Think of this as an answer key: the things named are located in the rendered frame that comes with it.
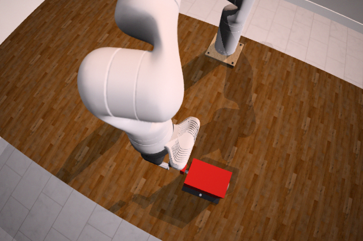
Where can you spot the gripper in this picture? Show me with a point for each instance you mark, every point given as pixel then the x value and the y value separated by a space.
pixel 178 144

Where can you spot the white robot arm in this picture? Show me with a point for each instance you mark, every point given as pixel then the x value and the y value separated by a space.
pixel 143 87

